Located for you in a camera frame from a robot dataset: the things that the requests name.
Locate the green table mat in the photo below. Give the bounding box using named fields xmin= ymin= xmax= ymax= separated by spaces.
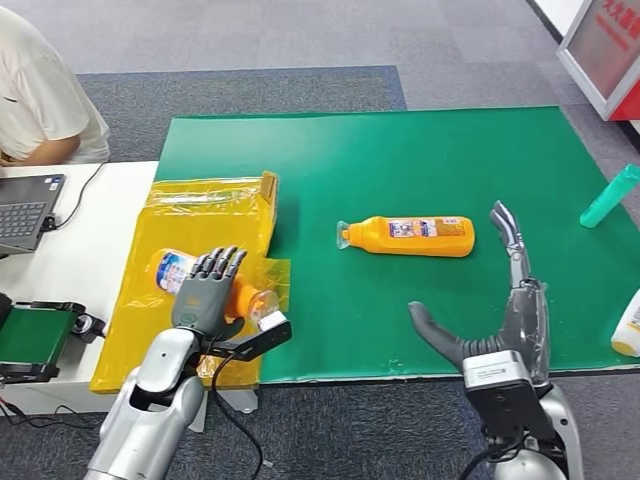
xmin=155 ymin=106 xmax=640 ymax=386

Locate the black conveyor motor knob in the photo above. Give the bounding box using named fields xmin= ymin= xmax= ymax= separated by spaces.
xmin=72 ymin=313 xmax=107 ymax=345

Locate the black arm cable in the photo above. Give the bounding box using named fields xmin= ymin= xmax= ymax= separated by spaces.
xmin=457 ymin=433 xmax=524 ymax=480
xmin=211 ymin=352 xmax=265 ymax=480

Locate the yellow plastic wrapped box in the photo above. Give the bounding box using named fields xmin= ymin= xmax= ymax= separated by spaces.
xmin=89 ymin=170 xmax=292 ymax=396

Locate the dark grey laptop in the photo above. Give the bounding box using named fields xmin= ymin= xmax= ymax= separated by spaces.
xmin=0 ymin=173 xmax=67 ymax=257

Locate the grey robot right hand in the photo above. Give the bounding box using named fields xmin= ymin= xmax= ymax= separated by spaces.
xmin=407 ymin=199 xmax=552 ymax=386

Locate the red white display stand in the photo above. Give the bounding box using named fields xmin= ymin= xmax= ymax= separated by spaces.
xmin=555 ymin=0 xmax=640 ymax=125

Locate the small green belt conveyor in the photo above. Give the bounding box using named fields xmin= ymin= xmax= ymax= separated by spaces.
xmin=0 ymin=293 xmax=89 ymax=387

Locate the white table foot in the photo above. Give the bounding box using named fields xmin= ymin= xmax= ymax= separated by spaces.
xmin=216 ymin=388 xmax=260 ymax=416
xmin=189 ymin=390 xmax=210 ymax=435

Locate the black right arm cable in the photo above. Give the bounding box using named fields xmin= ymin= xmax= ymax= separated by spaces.
xmin=457 ymin=433 xmax=524 ymax=480

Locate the black laptop cable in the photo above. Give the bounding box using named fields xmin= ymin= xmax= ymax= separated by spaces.
xmin=42 ymin=162 xmax=106 ymax=233

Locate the person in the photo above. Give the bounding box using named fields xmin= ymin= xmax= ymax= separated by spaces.
xmin=0 ymin=5 xmax=112 ymax=168

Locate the black floor cable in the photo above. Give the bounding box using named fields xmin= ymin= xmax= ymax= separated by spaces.
xmin=0 ymin=396 xmax=98 ymax=432

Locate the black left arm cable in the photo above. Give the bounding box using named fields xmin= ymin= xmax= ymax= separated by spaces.
xmin=211 ymin=352 xmax=265 ymax=480

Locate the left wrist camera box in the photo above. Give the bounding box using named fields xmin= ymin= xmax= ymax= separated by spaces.
xmin=198 ymin=309 xmax=294 ymax=364

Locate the white bottle with yellow base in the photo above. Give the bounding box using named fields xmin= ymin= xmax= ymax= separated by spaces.
xmin=610 ymin=288 xmax=640 ymax=360

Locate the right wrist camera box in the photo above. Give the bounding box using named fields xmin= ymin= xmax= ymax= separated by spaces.
xmin=461 ymin=350 xmax=557 ymax=444

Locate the teal green plastic bottle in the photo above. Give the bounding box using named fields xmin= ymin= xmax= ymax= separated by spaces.
xmin=579 ymin=164 xmax=640 ymax=231

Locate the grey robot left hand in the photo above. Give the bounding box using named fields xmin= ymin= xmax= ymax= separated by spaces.
xmin=171 ymin=245 xmax=249 ymax=343

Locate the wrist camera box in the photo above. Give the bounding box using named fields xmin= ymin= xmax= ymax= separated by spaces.
xmin=461 ymin=350 xmax=557 ymax=444
xmin=198 ymin=309 xmax=294 ymax=364

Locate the orange bottle with clear cap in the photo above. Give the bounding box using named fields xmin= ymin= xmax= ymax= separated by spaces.
xmin=147 ymin=247 xmax=282 ymax=327
xmin=336 ymin=215 xmax=476 ymax=259

